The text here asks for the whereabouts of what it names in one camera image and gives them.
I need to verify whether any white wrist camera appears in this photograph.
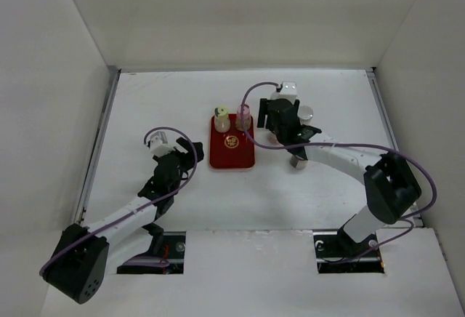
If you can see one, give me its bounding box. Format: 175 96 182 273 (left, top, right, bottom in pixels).
270 81 297 104
145 131 174 158

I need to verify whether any red label jar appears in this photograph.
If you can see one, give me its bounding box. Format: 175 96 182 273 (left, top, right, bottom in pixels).
290 156 308 170
268 132 279 145

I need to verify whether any pink cap condiment bottle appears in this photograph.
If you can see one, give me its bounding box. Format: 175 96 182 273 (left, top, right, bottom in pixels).
235 104 252 132

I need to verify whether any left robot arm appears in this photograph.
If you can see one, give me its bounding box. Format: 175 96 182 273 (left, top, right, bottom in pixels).
39 133 204 304

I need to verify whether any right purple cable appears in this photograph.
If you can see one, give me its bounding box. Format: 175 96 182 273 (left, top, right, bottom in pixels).
241 81 438 263

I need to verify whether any red lacquer tray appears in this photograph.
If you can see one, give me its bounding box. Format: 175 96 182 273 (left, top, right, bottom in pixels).
209 113 256 170

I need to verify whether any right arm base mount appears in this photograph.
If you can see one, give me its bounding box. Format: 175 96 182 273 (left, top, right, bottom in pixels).
312 229 384 274

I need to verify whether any tall silver cap spice bottle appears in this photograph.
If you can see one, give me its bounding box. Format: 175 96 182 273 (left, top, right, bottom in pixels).
297 105 314 125

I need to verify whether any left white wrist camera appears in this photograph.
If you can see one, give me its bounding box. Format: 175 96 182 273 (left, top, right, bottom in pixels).
145 131 174 158

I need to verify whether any yellow cap condiment bottle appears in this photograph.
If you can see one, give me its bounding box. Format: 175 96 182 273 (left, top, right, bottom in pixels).
214 106 230 133

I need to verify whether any purple cable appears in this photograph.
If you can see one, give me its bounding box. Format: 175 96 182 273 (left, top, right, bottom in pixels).
241 81 438 263
39 126 199 276

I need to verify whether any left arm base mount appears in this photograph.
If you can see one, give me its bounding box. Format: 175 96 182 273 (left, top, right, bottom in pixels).
116 223 187 275

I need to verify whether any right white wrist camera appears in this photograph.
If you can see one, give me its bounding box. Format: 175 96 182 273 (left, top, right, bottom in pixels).
270 81 297 104

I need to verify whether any red label jar front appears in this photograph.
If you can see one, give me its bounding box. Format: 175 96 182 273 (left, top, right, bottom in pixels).
290 156 308 170

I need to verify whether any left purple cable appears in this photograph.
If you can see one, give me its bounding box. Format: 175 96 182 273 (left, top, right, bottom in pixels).
39 126 199 276

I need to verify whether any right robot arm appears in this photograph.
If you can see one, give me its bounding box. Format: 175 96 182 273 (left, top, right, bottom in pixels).
257 98 421 256

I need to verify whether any red label jar rear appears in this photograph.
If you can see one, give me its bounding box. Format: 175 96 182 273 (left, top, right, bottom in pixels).
268 132 279 145

